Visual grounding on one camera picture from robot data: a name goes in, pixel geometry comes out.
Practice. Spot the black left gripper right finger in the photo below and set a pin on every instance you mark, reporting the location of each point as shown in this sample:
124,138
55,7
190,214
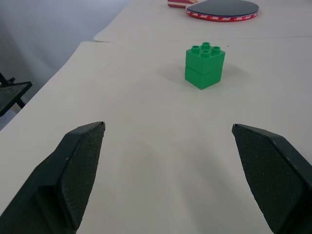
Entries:
270,178

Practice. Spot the green toy brick stack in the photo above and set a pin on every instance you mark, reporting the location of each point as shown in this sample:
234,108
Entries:
204,66

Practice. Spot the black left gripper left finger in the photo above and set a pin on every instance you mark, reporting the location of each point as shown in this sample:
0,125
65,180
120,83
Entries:
61,180

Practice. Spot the black metal stand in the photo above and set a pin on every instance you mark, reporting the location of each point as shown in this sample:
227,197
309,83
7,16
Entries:
11,93

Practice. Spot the black table tennis paddle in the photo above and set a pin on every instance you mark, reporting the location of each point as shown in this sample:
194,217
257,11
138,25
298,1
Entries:
223,10

